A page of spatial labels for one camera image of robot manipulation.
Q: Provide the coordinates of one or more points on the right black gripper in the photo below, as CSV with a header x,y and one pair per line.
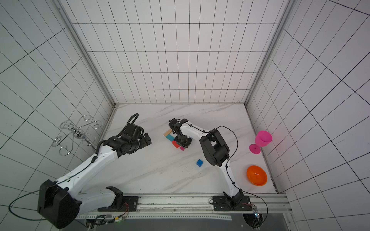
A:
x,y
181,141

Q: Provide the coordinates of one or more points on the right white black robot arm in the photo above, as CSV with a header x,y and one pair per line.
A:
x,y
215,151

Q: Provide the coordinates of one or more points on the pink plastic goblet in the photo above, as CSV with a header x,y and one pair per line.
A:
x,y
262,139

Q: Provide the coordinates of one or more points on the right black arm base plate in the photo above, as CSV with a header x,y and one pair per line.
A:
x,y
219,204

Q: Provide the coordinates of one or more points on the aluminium mounting rail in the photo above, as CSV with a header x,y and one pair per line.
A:
x,y
201,204

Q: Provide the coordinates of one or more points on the natural wood block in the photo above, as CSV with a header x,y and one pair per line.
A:
x,y
168,132

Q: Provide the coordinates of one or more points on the chrome cup holder rack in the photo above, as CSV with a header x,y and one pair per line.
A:
x,y
76,131

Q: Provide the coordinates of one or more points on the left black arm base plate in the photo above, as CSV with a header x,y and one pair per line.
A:
x,y
131,203

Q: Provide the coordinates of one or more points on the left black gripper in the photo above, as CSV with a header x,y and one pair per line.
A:
x,y
143,143

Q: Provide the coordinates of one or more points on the teal block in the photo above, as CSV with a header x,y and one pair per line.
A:
x,y
170,137

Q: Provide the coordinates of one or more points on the orange plastic bowl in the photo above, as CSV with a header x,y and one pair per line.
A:
x,y
257,176

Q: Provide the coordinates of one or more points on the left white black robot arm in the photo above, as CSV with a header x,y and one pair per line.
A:
x,y
61,201

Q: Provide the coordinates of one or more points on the dark blue cube block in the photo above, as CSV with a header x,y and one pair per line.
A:
x,y
199,163

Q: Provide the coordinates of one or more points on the red block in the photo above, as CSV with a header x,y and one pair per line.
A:
x,y
176,145

